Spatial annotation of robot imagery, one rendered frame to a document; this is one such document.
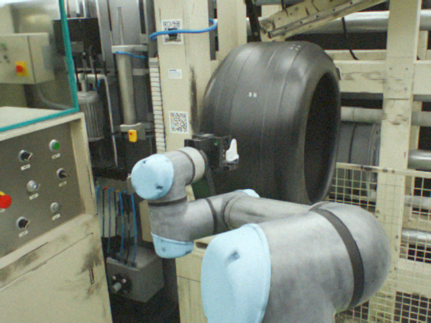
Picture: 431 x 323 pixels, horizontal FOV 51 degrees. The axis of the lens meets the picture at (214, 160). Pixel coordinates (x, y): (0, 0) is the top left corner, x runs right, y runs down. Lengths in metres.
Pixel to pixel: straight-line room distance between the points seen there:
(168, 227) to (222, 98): 0.50
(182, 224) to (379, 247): 0.42
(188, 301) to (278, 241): 1.35
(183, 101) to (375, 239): 1.06
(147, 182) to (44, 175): 0.77
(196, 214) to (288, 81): 0.50
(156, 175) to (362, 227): 0.40
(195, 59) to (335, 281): 1.09
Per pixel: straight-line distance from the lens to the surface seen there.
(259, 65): 1.25
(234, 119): 1.19
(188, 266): 1.71
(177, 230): 0.83
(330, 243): 0.48
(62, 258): 1.58
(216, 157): 0.96
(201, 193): 0.99
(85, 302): 1.72
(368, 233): 0.51
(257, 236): 0.46
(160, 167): 0.79
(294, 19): 1.71
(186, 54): 1.45
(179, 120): 1.50
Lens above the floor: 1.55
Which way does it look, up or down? 18 degrees down
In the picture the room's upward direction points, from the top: 3 degrees counter-clockwise
